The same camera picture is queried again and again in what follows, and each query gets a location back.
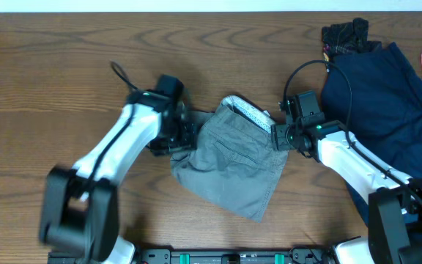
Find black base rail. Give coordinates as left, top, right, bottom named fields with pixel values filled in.
left=48, top=247, right=338, bottom=264

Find black patterned garment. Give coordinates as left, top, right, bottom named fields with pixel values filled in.
left=322, top=18, right=382, bottom=62

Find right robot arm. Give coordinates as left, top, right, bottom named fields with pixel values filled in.
left=271, top=91, right=422, bottom=263

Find grey shorts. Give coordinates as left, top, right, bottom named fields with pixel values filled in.
left=170, top=95, right=289, bottom=222

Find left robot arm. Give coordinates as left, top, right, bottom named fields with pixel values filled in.
left=39, top=75, right=197, bottom=263

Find navy blue garment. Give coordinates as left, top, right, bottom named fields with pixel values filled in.
left=320, top=42, right=422, bottom=224

